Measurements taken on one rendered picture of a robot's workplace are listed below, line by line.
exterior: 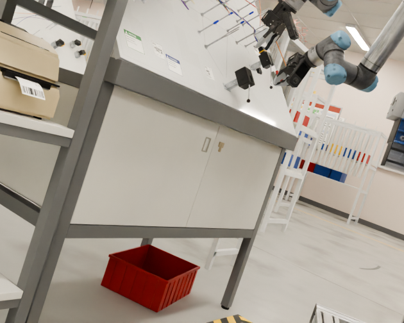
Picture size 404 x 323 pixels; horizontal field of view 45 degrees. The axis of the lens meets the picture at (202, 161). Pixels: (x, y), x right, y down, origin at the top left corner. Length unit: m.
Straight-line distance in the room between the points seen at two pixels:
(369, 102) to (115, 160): 9.25
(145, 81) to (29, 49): 0.33
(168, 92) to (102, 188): 0.34
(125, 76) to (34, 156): 0.37
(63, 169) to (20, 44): 0.31
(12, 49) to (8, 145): 0.48
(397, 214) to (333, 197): 1.26
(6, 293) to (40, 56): 0.57
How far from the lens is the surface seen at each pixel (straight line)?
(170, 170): 1.61
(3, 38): 1.16
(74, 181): 1.33
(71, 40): 5.36
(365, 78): 1.88
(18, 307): 1.34
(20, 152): 1.52
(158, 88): 1.40
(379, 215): 10.13
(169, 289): 2.08
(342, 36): 1.86
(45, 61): 1.22
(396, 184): 10.10
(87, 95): 1.22
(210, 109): 1.61
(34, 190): 1.45
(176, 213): 1.72
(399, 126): 1.87
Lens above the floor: 0.76
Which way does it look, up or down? 4 degrees down
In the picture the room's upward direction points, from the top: 19 degrees clockwise
